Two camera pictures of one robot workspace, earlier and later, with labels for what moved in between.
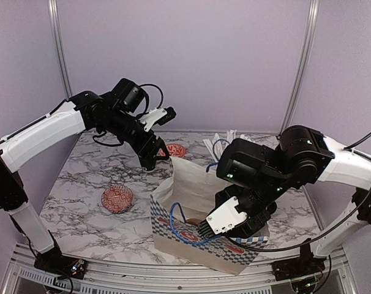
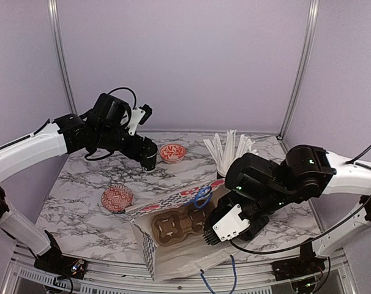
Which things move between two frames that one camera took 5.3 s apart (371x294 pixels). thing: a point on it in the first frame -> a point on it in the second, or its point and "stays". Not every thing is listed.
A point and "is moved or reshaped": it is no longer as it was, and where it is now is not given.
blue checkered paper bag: (179, 203) -> (167, 261)
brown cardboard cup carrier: (194, 222) is moved or reshaped
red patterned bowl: (117, 199) stays
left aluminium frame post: (60, 46) stays
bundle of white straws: (217, 149) stays
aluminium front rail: (338, 276) stays
